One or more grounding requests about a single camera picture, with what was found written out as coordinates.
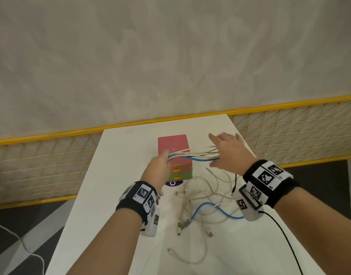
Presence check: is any person's left hand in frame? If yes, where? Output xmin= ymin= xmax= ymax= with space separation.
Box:
xmin=140 ymin=149 xmax=174 ymax=193

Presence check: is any person's left forearm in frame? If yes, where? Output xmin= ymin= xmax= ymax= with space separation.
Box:
xmin=66 ymin=207 xmax=143 ymax=275

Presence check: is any person's right forearm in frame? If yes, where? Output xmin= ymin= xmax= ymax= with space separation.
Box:
xmin=274 ymin=187 xmax=351 ymax=275

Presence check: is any black right camera cable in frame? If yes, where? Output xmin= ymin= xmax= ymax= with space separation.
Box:
xmin=258 ymin=210 xmax=304 ymax=275

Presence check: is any person's right hand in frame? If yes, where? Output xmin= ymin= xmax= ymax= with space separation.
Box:
xmin=208 ymin=132 xmax=258 ymax=177

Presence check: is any bundle of white cables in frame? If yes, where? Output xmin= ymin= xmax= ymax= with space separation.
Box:
xmin=167 ymin=226 xmax=208 ymax=265
xmin=168 ymin=146 xmax=221 ymax=163
xmin=205 ymin=167 xmax=237 ymax=199
xmin=175 ymin=190 xmax=217 ymax=239

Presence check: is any black wristband with markers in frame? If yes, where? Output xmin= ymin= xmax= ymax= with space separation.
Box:
xmin=239 ymin=159 xmax=299 ymax=211
xmin=115 ymin=181 xmax=159 ymax=225

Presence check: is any black left wristband with markers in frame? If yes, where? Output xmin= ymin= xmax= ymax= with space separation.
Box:
xmin=115 ymin=181 xmax=159 ymax=225

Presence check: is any blue cable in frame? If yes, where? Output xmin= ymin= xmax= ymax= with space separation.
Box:
xmin=167 ymin=153 xmax=245 ymax=228

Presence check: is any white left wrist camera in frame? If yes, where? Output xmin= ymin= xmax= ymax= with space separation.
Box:
xmin=140 ymin=207 xmax=161 ymax=238

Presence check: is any pink drawer box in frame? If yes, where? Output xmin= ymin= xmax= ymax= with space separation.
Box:
xmin=158 ymin=134 xmax=194 ymax=182

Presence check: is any black right wristband with markers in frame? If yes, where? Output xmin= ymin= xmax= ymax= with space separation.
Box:
xmin=239 ymin=159 xmax=299 ymax=211

